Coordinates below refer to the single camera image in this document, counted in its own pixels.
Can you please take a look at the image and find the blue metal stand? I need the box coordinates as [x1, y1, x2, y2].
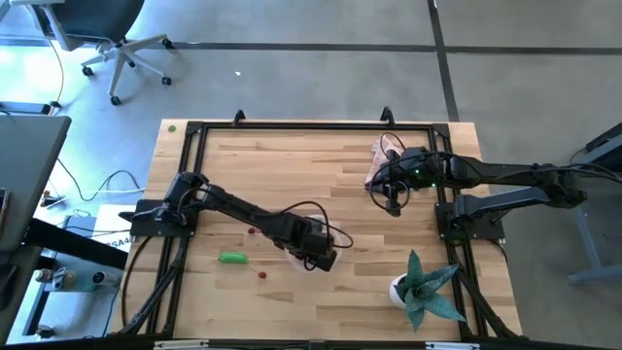
[566, 206, 622, 286]

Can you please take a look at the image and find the snake plant in white pot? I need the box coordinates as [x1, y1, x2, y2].
[388, 249, 467, 334]

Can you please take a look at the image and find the beige cloth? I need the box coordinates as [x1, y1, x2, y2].
[363, 135, 404, 189]

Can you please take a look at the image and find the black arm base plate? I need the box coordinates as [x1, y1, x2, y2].
[434, 201, 506, 242]
[118, 198, 201, 239]

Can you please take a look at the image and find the grey desk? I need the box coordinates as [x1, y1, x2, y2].
[0, 115, 73, 252]

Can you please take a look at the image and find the silver metal plate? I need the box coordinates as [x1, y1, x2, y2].
[425, 341, 481, 350]
[154, 339, 210, 350]

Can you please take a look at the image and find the black camera cable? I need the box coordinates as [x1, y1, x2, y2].
[261, 200, 355, 250]
[367, 130, 413, 212]

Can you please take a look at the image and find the black aluminium table frame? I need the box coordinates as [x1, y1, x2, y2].
[116, 120, 524, 341]

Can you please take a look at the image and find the black floor cable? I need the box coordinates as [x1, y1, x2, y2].
[56, 157, 146, 202]

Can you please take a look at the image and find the white paper sheet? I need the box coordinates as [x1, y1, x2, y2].
[90, 203, 138, 254]

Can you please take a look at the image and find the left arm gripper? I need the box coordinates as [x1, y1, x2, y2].
[286, 216, 340, 272]

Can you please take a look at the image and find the green toy pea pod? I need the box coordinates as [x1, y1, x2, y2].
[218, 251, 250, 265]

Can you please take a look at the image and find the black power strip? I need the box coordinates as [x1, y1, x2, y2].
[0, 100, 52, 116]

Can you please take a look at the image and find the white floor cable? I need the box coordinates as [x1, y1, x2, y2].
[46, 187, 147, 209]

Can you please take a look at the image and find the white round device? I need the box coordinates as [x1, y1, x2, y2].
[91, 270, 121, 288]

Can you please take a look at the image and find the black office chair white base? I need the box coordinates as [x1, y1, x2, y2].
[26, 0, 175, 107]

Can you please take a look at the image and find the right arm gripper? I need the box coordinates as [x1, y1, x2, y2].
[381, 147, 430, 218]

